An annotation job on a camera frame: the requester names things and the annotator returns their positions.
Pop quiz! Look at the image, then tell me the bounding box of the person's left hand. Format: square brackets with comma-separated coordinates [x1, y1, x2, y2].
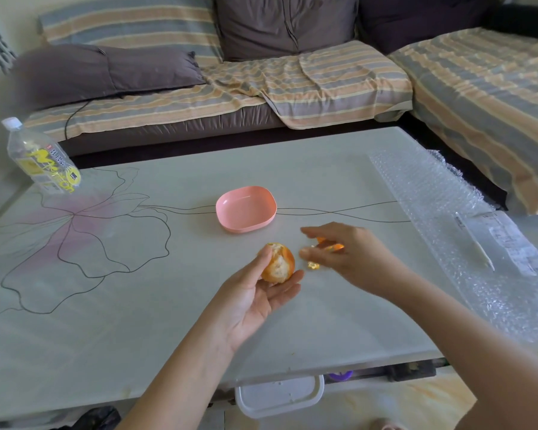
[206, 244, 305, 352]

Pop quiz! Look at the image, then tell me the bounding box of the person's right hand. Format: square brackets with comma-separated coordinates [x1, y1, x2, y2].
[299, 221, 409, 300]

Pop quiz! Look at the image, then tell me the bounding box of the pile of orange peel pieces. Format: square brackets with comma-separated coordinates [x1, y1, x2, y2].
[305, 236, 346, 272]

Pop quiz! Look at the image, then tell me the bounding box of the orange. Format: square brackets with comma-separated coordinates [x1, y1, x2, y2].
[261, 242, 296, 284]

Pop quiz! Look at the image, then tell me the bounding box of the pink plastic dish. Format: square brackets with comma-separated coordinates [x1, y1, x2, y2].
[215, 186, 278, 234]

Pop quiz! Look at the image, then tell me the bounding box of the person's left forearm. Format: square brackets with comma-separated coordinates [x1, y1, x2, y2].
[116, 315, 243, 430]

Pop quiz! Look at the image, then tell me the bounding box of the person's right forearm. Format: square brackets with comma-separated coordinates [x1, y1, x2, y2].
[385, 272, 538, 430]

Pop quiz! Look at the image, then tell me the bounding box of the person's right leg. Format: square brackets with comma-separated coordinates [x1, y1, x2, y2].
[455, 400, 490, 430]

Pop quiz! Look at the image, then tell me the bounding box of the clear bubble wrap sheet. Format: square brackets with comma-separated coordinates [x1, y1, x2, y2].
[369, 149, 538, 343]

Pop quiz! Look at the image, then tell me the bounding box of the white plastic container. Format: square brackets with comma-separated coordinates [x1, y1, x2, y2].
[234, 374, 325, 419]

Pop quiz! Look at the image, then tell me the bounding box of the thin white stick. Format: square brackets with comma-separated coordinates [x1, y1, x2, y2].
[455, 213, 496, 272]

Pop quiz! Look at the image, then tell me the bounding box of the black box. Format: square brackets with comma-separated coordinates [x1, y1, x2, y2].
[387, 360, 438, 382]

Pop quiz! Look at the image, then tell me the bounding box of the clear plastic bag paper label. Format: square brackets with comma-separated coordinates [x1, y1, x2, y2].
[453, 211, 538, 277]

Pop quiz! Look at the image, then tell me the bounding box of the striped sofa sheet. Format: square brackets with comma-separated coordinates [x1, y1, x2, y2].
[387, 27, 538, 216]
[22, 39, 414, 142]

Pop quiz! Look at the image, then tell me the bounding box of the dark brown sofa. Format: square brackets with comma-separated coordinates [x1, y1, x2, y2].
[58, 105, 508, 210]

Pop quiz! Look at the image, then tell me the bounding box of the black plastic bag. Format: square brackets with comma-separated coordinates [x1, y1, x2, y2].
[49, 405, 122, 430]

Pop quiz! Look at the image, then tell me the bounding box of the clear bottle yellow label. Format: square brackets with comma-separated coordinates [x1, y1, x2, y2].
[1, 116, 81, 195]

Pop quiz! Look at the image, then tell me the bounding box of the dark purple cushion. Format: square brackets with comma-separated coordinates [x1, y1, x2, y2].
[356, 0, 494, 54]

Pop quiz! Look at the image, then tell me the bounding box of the grey upright cushion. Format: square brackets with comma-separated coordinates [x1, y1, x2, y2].
[211, 0, 360, 62]

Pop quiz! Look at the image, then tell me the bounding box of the grey flat pillow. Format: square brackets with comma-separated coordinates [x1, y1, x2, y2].
[11, 44, 206, 112]

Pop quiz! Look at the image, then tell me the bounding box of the black garment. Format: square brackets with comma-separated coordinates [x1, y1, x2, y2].
[482, 4, 538, 39]

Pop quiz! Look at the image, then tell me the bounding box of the black cable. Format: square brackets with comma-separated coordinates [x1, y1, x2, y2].
[64, 100, 90, 140]

